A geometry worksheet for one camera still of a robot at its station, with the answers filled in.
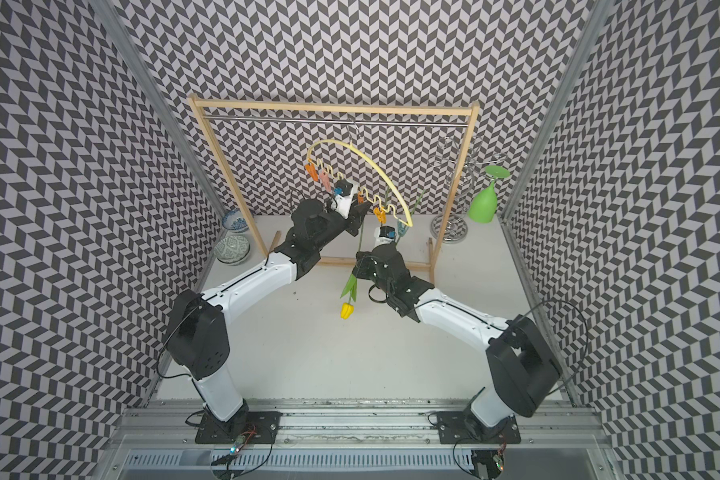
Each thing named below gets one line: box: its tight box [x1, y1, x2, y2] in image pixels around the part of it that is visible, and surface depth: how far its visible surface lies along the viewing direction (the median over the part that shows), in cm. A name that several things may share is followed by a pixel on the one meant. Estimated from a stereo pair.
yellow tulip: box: [340, 226, 364, 320], surface depth 82 cm
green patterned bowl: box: [213, 235, 250, 266], surface depth 107 cm
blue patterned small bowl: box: [222, 209, 249, 233], surface depth 118 cm
